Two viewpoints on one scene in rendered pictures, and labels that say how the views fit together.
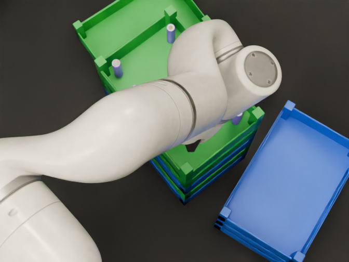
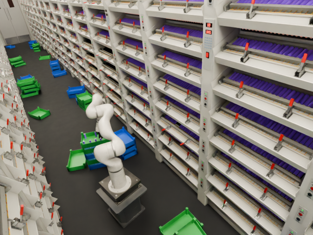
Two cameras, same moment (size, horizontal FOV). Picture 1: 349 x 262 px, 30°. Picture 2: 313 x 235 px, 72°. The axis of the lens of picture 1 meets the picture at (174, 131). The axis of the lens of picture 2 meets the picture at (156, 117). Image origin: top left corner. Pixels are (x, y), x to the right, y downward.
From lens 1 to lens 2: 1.74 m
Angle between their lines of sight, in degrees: 52
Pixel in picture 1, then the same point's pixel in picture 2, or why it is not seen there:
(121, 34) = (75, 164)
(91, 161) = (98, 97)
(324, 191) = (126, 136)
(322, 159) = (121, 135)
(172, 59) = not seen: hidden behind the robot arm
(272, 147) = not seen: hidden behind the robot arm
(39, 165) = (94, 101)
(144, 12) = (74, 159)
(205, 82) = not seen: hidden behind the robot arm
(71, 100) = (80, 176)
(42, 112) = (78, 182)
